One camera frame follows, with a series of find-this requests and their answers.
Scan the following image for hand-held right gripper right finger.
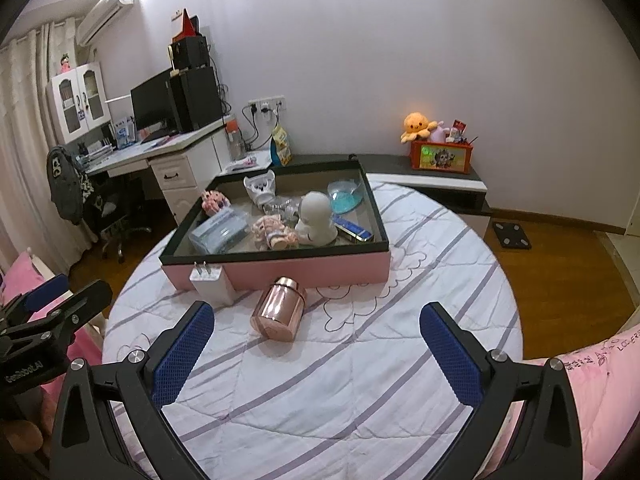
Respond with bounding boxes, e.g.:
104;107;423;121
419;301;584;480

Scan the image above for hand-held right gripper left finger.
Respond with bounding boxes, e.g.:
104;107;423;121
50;300;216;480

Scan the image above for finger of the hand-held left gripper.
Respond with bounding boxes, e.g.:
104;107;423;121
0;273;69;323
15;280;114;348

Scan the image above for rose gold metal bottle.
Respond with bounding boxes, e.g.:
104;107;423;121
249;275;309;344

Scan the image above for pink storage box black rim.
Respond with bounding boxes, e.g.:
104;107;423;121
158;158;391;294

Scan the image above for white curved plastic device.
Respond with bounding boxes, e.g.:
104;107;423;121
243;169;278;207

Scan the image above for clear container with blue insert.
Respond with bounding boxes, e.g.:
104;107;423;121
327;178;365;214

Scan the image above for person's left hand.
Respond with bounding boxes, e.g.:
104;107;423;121
0;391;54;456

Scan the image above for pink bed sheet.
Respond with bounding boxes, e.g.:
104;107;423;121
0;252;104;377

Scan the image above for white plug charger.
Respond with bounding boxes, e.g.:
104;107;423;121
188;262;236;306

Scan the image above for black office chair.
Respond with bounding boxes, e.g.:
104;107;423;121
75;170;154;264

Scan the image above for grey patterned garment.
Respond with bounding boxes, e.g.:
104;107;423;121
46;145;84;225

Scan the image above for blue wrapped pack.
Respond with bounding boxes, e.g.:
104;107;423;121
188;208;251;255

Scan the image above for black floor scale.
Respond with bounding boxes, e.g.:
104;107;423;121
492;220;534;251

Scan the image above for stack of papers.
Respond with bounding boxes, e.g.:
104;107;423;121
75;140;116;161

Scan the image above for beige curtain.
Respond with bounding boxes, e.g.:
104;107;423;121
0;15;101;281

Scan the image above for pink doll figure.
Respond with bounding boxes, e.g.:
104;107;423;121
249;213;300;251

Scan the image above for small pink toy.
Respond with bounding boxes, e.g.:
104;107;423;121
200;189;231;216

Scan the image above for white desk with drawers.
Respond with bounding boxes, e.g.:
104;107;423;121
82;119;234;229

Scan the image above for blue rectangular case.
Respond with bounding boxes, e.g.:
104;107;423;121
331;213;375;242

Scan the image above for pink printed quilt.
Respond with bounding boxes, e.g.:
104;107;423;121
480;322;640;480

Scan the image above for blue boxes on desk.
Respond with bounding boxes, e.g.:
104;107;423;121
112;115;137;149

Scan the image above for white glass-door cabinet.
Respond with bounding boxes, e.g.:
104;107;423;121
46;62;112;145

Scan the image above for clear plastic wrapper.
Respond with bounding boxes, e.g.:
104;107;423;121
262;197;304;221

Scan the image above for white rounded figurine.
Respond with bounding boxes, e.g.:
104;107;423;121
293;191;339;247

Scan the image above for orange printed storage box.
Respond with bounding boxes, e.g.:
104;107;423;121
409;139;474;175

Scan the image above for black computer monitor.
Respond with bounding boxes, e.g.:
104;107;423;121
130;68;176;134

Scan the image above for white side cabinet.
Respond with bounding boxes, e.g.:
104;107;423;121
220;148;274;176

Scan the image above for water bottle orange cap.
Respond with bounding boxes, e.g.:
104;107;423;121
225;119;247;162

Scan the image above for yellow blue snack bag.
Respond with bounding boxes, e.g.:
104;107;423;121
270;125;295;167

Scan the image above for orange octopus plush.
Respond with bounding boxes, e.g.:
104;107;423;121
399;112;439;144

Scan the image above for black tower case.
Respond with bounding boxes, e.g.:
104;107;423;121
167;65;225;134

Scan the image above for white air conditioner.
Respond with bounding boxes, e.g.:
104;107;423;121
76;0;136;46

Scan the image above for white bed frame post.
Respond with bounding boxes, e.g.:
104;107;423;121
85;310;109;342

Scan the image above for black power cable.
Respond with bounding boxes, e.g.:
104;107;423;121
242;105;261;151

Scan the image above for white wall socket strip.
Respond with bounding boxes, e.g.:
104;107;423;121
248;94;287;114

